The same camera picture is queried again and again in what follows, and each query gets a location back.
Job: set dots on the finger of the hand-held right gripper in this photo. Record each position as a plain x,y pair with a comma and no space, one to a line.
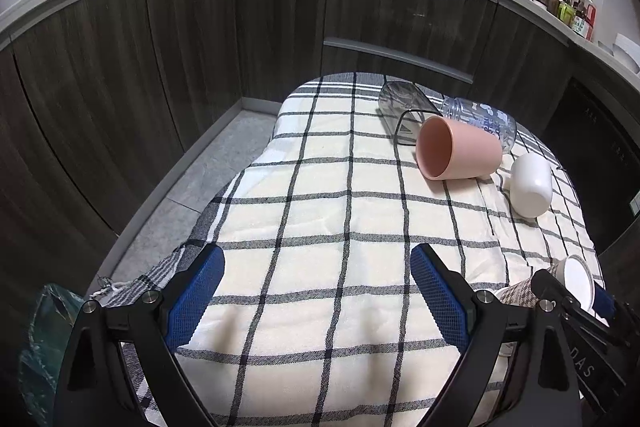
604,304
550,287

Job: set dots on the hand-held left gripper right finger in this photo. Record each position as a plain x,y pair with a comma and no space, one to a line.
442,302

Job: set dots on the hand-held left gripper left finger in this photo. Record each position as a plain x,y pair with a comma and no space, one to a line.
195,302

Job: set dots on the patterned paper cup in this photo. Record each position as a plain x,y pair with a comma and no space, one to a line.
575,279

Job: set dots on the white cup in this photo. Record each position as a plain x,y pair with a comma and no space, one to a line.
530,184

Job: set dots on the pink cup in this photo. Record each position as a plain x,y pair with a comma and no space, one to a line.
470,152

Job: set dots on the clear square glass cup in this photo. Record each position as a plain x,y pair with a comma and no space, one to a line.
400,104

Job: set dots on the black built-in appliance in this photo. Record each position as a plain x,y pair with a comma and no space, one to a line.
595,157

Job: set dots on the checked white cloth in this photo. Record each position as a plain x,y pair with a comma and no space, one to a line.
325,207

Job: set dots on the green plastic bag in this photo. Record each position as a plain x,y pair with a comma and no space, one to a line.
42,347

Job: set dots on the clear printed glass jar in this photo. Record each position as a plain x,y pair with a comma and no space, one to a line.
487,119

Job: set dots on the row of condiment bottles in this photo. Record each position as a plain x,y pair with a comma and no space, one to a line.
580,14

